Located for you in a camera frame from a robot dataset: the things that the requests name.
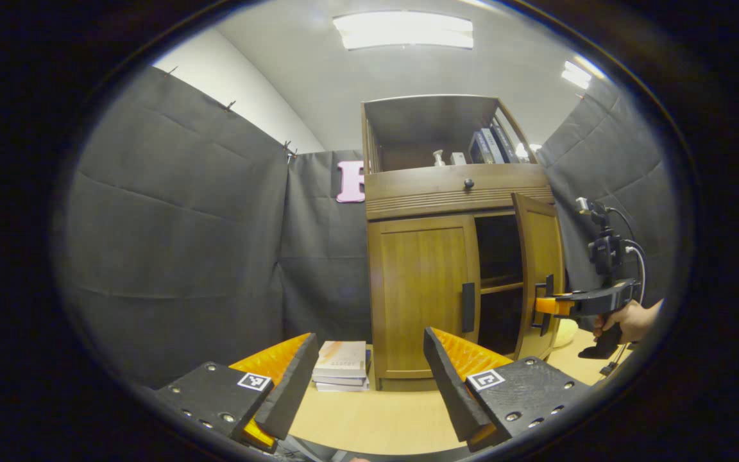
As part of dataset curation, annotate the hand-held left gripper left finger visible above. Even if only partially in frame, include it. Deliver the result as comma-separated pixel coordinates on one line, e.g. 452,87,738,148
153,332,320,450

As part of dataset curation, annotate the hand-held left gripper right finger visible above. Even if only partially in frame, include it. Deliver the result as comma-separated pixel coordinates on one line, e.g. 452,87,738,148
423,326,593,453

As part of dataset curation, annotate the wooden shoe cabinet door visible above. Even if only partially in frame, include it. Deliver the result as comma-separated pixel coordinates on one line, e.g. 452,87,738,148
368,215,480,379
512,192,566,360

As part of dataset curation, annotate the wooden double-door shoe cabinet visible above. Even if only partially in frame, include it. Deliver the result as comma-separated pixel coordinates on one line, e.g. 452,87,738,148
362,95,568,392

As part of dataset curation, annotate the pale yellow round object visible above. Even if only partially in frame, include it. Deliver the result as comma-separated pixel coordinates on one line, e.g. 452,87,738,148
552,319,579,348

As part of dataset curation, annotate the wooden drawer with black knob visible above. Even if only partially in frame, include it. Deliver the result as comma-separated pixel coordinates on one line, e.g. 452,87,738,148
364,164,553,220

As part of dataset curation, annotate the black backdrop cloth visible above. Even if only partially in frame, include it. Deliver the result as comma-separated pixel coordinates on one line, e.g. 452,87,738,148
58,64,678,389

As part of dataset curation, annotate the large ceiling light panel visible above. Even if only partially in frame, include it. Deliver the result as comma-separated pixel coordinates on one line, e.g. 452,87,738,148
333,11,474,51

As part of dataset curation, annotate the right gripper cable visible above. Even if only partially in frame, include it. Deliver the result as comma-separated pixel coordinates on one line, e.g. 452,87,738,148
600,205,647,377

